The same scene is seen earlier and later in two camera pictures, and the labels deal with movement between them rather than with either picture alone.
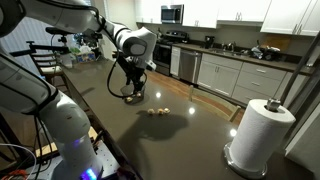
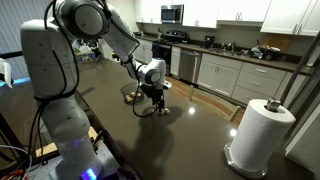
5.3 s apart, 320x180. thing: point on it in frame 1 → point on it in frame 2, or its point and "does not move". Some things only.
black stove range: x=161 y=49 does not move
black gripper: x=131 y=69 → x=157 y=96
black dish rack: x=269 y=53 does not move
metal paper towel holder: x=272 y=105 does not move
